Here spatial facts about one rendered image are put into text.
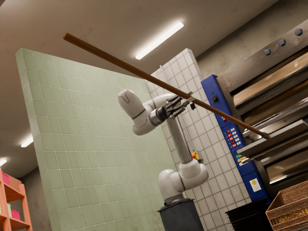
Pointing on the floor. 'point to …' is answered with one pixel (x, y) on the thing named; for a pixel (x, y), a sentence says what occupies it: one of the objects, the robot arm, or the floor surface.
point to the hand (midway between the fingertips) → (188, 97)
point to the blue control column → (210, 85)
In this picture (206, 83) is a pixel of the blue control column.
